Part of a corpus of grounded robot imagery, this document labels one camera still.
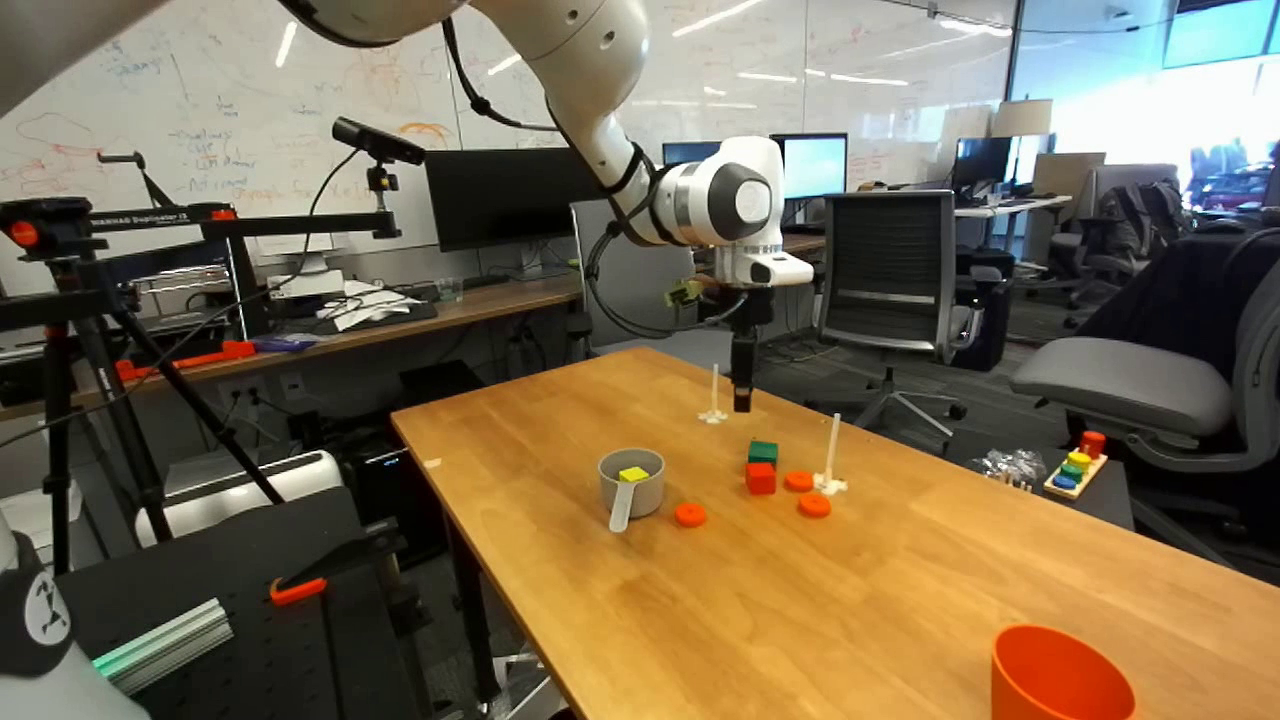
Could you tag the row of monitors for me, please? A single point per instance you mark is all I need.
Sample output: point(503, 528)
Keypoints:
point(815, 165)

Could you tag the camera on tripod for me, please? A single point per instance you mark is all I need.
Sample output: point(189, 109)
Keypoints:
point(60, 228)

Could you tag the green block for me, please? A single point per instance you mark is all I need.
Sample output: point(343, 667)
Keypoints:
point(763, 452)

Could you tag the orange plastic cup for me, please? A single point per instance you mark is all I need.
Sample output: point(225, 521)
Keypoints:
point(1050, 680)

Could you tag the white peg stand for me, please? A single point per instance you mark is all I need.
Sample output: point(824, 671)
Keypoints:
point(715, 395)
point(831, 450)

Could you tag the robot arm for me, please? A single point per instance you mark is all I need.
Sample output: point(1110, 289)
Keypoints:
point(590, 60)

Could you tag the black computer tower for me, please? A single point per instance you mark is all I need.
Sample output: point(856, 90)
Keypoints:
point(395, 500)

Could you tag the red block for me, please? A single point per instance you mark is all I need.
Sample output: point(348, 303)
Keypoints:
point(760, 479)

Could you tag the orange tool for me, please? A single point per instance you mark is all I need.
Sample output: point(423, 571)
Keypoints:
point(180, 360)

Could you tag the clear plastic bag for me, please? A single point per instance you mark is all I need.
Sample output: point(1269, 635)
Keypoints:
point(1010, 466)

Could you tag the office chair with backpack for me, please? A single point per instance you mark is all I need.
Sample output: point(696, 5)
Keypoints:
point(1125, 225)

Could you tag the pile of papers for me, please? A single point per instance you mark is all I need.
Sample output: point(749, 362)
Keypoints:
point(365, 300)

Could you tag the black mesh office chair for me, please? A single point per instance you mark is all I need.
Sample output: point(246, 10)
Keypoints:
point(890, 270)

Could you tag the yellow block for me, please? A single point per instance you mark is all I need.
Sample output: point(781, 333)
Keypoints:
point(634, 474)

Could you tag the white rounded case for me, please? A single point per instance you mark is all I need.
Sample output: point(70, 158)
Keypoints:
point(250, 490)

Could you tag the wooden shape stacker toy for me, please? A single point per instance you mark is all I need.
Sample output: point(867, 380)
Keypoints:
point(1078, 468)

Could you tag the orange disc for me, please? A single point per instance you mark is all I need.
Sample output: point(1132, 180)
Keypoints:
point(690, 515)
point(798, 481)
point(814, 505)

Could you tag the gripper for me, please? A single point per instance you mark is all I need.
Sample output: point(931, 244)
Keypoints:
point(748, 310)

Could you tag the grey measuring cup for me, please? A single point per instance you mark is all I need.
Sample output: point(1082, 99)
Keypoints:
point(645, 492)

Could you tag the clear glass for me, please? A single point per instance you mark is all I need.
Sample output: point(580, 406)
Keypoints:
point(449, 290)

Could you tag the whiteboard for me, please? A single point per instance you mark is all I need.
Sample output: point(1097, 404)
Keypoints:
point(220, 110)

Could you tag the grey office chair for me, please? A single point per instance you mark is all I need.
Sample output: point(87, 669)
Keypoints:
point(1130, 385)

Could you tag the table lamp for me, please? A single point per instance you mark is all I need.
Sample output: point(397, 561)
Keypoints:
point(1022, 125)

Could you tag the aluminium extrusion bar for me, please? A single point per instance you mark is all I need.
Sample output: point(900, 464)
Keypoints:
point(165, 648)

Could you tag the black monitor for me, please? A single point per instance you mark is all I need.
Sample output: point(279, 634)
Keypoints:
point(982, 162)
point(500, 195)

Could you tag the wooden desk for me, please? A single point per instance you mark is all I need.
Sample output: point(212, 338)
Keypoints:
point(470, 305)

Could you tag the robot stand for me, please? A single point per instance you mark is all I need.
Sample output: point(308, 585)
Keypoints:
point(260, 640)

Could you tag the small black side table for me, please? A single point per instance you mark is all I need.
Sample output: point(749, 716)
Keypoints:
point(1100, 505)

